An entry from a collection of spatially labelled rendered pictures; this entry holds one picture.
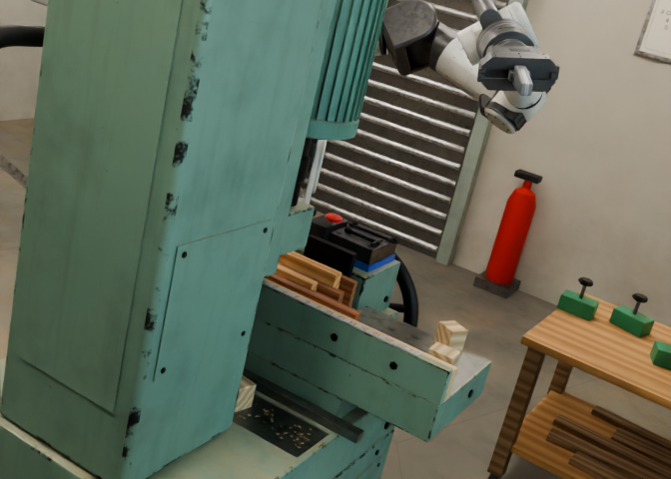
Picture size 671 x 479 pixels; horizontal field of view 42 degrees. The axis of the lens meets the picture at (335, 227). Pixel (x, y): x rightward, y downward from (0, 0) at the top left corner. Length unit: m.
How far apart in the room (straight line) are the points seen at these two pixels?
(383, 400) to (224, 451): 0.24
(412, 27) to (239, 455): 1.02
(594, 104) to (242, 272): 3.31
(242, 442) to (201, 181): 0.42
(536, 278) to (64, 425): 3.54
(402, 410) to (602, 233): 3.14
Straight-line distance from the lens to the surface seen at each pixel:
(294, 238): 1.34
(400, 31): 1.88
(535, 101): 1.75
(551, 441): 2.81
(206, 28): 0.90
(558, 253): 4.40
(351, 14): 1.20
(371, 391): 1.28
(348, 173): 4.73
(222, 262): 1.05
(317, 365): 1.31
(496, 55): 1.41
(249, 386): 1.29
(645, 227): 4.29
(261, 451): 1.23
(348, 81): 1.23
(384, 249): 1.49
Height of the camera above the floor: 1.48
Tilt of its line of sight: 18 degrees down
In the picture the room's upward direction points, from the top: 14 degrees clockwise
